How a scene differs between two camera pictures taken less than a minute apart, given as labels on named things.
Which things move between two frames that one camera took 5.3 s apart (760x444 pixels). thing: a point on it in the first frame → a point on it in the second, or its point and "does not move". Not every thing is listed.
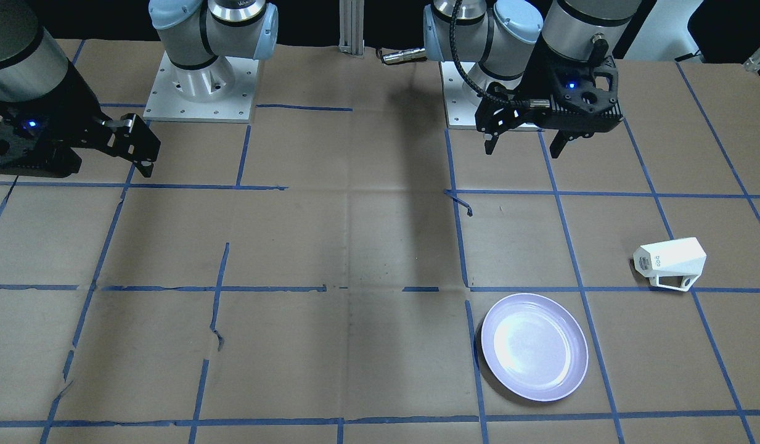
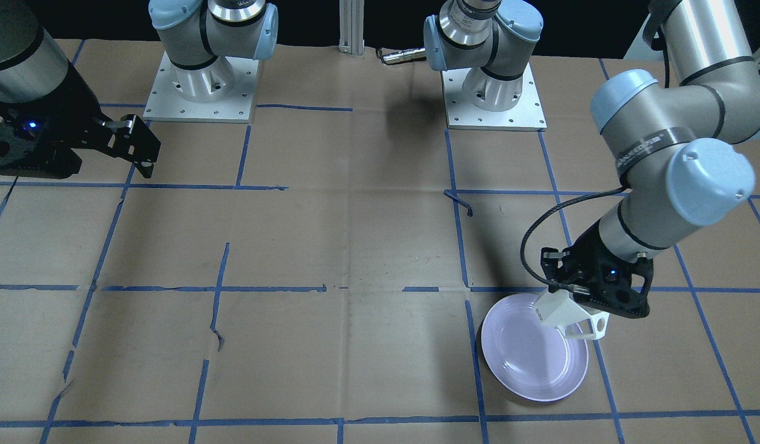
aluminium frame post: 351,27 does not move
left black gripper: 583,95 → 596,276
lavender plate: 535,347 does not move
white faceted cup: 673,264 → 555,307
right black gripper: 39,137 does not move
